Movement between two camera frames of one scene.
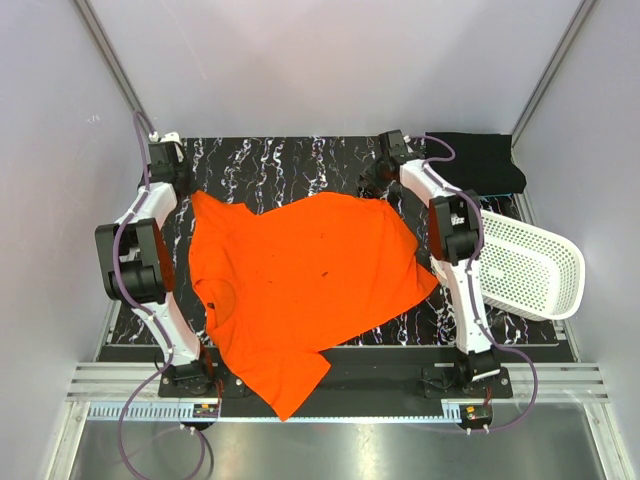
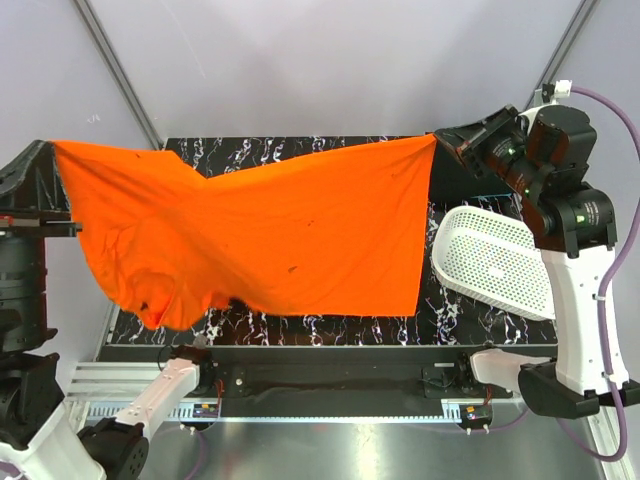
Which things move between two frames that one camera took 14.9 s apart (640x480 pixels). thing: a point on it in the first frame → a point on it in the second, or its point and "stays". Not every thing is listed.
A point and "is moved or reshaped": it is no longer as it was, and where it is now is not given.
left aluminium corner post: (96, 34) stays
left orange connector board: (206, 410) stays
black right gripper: (373, 176) → (480, 145)
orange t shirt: (272, 282) is moved or reshaped
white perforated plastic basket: (531, 271) stays
